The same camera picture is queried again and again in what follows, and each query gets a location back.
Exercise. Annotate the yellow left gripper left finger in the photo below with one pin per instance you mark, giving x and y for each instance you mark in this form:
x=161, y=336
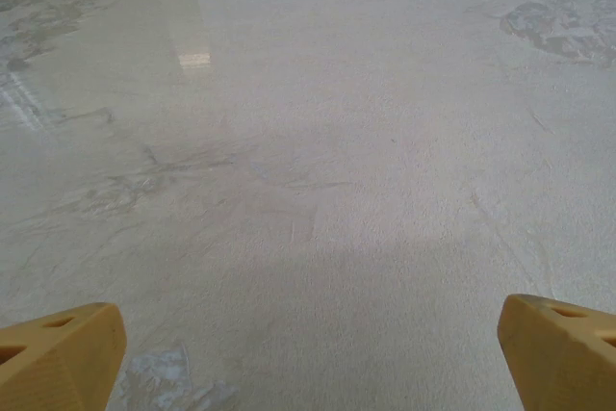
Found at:
x=58, y=358

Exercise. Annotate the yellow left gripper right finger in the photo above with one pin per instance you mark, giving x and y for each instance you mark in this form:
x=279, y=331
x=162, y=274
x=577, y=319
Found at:
x=563, y=363

